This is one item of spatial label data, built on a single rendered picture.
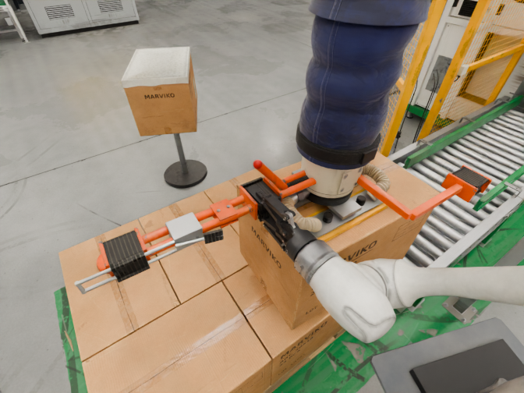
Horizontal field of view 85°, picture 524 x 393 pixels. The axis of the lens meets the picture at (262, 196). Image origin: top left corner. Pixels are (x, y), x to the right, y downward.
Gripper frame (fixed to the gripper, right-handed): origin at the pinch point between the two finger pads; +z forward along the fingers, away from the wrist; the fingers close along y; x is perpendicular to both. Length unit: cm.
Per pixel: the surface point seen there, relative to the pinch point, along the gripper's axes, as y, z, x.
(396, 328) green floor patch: 120, -35, 74
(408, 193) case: 14, -15, 53
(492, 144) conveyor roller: 67, 7, 214
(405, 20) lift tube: -41.0, -11.8, 24.5
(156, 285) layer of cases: 65, 36, -32
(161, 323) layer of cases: 66, 18, -36
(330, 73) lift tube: -30.3, -2.5, 17.3
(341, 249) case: 13.6, -18.5, 16.2
